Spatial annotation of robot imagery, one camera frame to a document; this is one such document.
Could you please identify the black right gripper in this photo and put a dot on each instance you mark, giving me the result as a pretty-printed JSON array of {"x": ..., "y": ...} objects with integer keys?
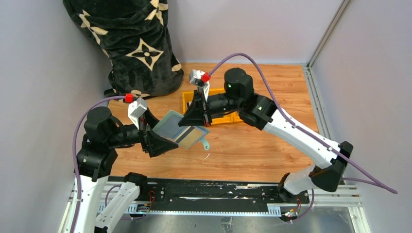
[{"x": 206, "y": 107}]

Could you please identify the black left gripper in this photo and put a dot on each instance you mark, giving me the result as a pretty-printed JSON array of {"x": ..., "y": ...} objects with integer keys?
[{"x": 144, "y": 135}]

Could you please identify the gold card with magnetic stripe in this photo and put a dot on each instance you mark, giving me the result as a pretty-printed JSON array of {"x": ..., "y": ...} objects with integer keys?
[{"x": 189, "y": 136}]

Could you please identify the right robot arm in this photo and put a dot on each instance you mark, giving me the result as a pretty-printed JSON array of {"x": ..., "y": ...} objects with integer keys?
[{"x": 328, "y": 157}]

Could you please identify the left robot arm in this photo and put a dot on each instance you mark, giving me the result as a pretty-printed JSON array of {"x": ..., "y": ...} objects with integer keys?
[{"x": 104, "y": 134}]

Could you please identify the yellow bin with white cards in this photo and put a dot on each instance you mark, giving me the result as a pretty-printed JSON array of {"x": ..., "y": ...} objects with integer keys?
[{"x": 187, "y": 97}]

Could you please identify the yellow bin with black card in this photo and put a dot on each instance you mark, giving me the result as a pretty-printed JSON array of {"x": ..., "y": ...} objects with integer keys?
[{"x": 219, "y": 120}]

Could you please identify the black floral blanket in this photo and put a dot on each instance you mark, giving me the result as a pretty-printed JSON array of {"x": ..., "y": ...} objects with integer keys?
[{"x": 134, "y": 35}]

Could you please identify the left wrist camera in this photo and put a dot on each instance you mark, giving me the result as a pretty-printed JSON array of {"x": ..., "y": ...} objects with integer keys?
[{"x": 136, "y": 108}]

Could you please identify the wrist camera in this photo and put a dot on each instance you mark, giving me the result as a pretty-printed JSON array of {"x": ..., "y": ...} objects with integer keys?
[
  {"x": 136, "y": 108},
  {"x": 201, "y": 80}
]

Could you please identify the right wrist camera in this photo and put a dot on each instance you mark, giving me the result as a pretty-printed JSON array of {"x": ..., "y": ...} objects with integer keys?
[{"x": 201, "y": 80}]

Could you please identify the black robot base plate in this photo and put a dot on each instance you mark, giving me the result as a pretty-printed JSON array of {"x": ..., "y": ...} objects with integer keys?
[{"x": 180, "y": 196}]

